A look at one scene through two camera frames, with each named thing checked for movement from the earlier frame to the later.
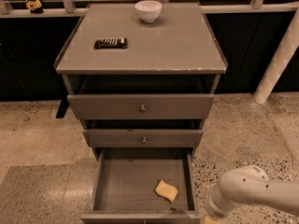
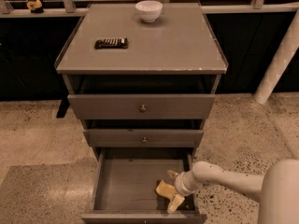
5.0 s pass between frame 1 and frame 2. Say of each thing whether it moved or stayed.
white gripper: moved
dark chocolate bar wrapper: stayed
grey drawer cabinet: stayed
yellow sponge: stayed
